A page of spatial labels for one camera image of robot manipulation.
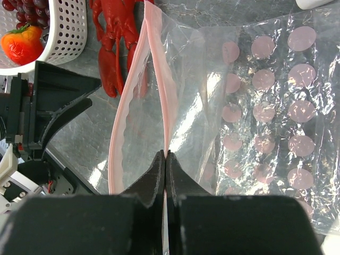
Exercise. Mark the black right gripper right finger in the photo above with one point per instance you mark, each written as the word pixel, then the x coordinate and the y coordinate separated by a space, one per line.
pixel 201 223

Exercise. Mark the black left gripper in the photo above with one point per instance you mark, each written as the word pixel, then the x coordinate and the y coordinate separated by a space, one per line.
pixel 56 91

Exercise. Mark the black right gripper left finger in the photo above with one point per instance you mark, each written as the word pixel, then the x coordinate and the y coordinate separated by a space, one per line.
pixel 126 223

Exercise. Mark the clear zip top bag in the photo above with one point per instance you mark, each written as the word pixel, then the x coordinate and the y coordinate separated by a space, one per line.
pixel 248 110

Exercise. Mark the orange red strawberry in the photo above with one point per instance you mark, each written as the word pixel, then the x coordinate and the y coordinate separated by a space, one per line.
pixel 23 46

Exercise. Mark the white perforated plastic basket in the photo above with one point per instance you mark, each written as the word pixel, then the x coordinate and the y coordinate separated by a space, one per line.
pixel 66 40

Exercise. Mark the dark purple grape bunch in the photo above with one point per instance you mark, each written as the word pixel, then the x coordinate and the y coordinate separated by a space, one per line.
pixel 31 12

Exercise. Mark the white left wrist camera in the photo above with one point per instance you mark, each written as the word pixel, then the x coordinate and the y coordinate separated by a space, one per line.
pixel 15 187

